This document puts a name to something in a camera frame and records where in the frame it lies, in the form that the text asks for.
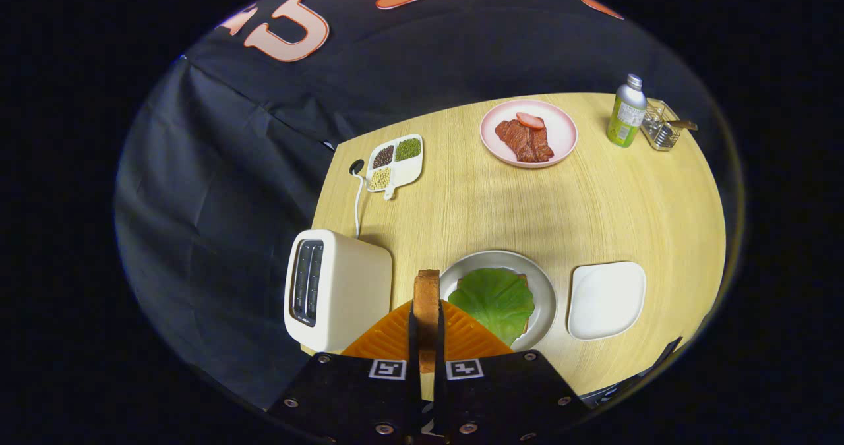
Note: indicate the round white plate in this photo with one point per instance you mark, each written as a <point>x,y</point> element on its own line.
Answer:
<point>544,293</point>

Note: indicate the green beans pile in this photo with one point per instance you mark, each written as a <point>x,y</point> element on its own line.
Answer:
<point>407,149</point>

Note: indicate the green lettuce leaf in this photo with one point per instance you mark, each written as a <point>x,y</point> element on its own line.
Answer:
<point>494,300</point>

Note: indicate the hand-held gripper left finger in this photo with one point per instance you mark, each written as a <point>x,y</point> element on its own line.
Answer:
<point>412,346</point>

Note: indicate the brown meat slices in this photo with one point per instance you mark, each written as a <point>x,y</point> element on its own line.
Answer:
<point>521,143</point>

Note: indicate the red sausage slice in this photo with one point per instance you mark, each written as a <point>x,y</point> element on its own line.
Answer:
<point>531,120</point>

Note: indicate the yellow beans pile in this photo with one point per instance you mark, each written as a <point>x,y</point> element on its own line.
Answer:
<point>380,178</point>

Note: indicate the toasted bread slice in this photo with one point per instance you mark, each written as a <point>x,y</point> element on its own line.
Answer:
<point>426,313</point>

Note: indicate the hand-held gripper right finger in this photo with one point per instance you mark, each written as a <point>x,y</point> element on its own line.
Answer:
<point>440,346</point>

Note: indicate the silver green bottle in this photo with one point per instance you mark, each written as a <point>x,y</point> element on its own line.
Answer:
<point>625,118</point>

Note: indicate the white toaster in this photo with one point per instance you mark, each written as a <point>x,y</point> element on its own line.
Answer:
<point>349,287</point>

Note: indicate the pink plate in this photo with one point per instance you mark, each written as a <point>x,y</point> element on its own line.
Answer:
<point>560,132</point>

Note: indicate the square white plate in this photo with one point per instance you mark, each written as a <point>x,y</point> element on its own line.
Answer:
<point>606,300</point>

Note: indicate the dark brown beans pile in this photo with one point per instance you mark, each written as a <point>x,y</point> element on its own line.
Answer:
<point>383,156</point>

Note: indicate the white divided dish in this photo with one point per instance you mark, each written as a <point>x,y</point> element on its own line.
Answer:
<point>407,168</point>

